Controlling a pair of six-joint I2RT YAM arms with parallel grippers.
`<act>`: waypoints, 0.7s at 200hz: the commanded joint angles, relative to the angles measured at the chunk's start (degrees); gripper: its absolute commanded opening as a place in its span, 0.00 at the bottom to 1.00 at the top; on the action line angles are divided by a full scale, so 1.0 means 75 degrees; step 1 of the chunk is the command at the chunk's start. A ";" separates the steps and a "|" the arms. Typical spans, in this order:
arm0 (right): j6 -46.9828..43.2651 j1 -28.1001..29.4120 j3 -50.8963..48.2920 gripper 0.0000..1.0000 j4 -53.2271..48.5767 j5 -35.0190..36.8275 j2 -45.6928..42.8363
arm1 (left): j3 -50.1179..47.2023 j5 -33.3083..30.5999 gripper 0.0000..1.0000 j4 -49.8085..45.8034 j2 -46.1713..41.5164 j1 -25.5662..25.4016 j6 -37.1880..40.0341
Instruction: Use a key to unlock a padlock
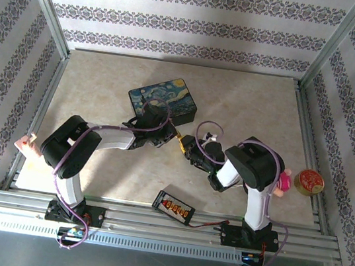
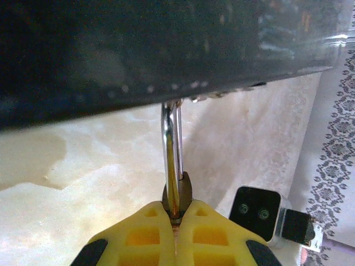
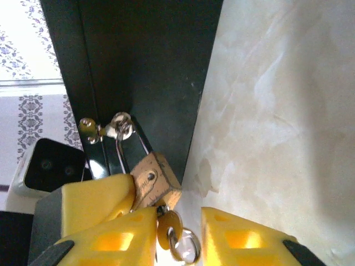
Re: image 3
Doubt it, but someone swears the small brass key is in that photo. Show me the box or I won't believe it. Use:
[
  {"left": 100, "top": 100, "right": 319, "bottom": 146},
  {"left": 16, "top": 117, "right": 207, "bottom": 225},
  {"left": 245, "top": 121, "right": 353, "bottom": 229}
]
[{"left": 156, "top": 206, "right": 184, "bottom": 252}]

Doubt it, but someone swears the aluminium frame post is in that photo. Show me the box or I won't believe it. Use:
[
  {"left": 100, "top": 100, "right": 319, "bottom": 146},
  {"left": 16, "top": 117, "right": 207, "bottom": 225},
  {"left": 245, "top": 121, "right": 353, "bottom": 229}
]
[{"left": 0, "top": 78, "right": 65, "bottom": 95}]

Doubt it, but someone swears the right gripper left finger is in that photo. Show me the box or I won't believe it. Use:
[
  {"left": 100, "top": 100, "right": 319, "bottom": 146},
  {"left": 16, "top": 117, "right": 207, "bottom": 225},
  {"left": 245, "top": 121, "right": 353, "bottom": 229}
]
[{"left": 27, "top": 206, "right": 158, "bottom": 266}]

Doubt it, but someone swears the small brass padlock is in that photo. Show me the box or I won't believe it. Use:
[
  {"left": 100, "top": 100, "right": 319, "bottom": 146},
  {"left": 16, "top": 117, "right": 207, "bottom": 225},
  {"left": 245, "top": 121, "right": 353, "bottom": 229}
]
[{"left": 113, "top": 121, "right": 183, "bottom": 212}]

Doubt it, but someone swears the silver box hasp latch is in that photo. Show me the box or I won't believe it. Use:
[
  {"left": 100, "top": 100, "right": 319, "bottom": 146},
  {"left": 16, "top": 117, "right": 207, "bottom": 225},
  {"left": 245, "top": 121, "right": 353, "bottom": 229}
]
[{"left": 78, "top": 111, "right": 134, "bottom": 145}]

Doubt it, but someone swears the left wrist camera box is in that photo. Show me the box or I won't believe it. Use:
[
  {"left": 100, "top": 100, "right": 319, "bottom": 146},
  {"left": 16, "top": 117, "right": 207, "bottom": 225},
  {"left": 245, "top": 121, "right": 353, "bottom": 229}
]
[{"left": 6, "top": 137, "right": 87, "bottom": 214}]

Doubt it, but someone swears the starry night tin box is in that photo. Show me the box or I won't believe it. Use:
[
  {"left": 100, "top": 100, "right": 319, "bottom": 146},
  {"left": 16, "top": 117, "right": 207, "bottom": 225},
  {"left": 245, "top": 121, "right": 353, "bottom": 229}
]
[{"left": 40, "top": 0, "right": 224, "bottom": 192}]

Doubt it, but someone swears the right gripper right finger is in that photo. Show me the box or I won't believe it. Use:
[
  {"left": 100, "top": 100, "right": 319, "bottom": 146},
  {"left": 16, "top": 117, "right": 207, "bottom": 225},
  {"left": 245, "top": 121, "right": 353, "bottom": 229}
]
[{"left": 200, "top": 206, "right": 328, "bottom": 266}]

